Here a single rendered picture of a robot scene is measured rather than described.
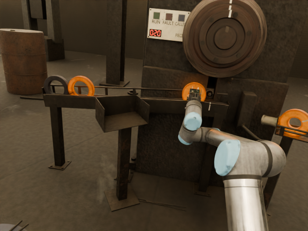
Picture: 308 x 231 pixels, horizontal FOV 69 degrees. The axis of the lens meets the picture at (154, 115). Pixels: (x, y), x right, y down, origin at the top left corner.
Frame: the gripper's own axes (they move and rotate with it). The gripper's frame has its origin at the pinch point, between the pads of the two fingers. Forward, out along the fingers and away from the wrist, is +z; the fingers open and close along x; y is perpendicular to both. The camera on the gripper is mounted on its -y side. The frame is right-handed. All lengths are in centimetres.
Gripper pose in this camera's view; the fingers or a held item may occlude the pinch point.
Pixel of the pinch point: (194, 91)
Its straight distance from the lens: 151.7
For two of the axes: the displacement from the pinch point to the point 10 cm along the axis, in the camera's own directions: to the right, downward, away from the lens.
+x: -9.8, -1.3, 1.2
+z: 1.7, -6.0, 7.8
